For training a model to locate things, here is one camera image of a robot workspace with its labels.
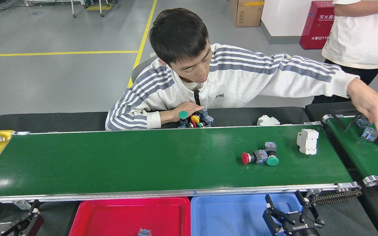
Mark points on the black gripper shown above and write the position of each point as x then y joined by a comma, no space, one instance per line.
300,229

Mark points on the red mushroom push button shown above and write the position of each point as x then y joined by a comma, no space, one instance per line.
245,158

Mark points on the white circuit breaker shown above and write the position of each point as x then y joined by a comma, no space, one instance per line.
267,120
307,141

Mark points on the yellow head push button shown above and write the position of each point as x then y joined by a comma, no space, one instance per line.
195,118

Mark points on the blue plastic tray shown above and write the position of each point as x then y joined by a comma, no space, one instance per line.
228,216

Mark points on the red plastic tray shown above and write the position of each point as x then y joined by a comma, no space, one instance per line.
110,219

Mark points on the short green conveyor belt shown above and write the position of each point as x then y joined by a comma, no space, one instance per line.
372,160

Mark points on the long green conveyor belt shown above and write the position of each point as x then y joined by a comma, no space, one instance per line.
143,160

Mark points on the seated person's left hand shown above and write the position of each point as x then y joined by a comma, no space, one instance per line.
369,98

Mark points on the seated person's right hand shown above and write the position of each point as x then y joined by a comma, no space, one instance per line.
189,106

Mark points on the seated person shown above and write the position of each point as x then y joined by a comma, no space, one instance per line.
241,78

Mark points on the standing person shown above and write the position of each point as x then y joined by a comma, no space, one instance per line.
356,39

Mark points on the red fire extinguisher cabinet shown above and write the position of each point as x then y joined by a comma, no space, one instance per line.
317,29

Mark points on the brown cardboard box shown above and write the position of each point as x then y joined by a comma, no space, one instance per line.
246,13

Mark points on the white wheeled stand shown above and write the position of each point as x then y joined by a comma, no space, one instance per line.
51,2

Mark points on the yellow floor plate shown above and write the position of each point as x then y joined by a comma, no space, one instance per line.
99,7

